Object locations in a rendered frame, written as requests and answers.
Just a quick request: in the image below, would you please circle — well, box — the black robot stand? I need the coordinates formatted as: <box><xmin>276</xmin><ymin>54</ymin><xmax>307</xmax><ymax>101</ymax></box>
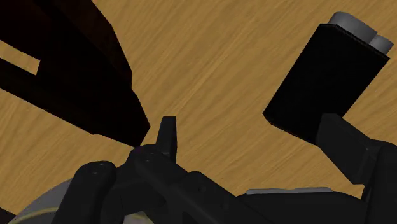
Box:
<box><xmin>262</xmin><ymin>23</ymin><xmax>391</xmax><ymax>145</ymax></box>

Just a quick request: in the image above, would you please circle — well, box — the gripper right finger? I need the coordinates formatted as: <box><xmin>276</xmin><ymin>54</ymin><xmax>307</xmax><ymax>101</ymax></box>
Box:
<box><xmin>316</xmin><ymin>113</ymin><xmax>397</xmax><ymax>224</ymax></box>

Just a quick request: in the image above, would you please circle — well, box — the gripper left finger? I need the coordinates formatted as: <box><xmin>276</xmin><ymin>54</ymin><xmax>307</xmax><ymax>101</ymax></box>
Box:
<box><xmin>51</xmin><ymin>116</ymin><xmax>267</xmax><ymax>224</ymax></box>

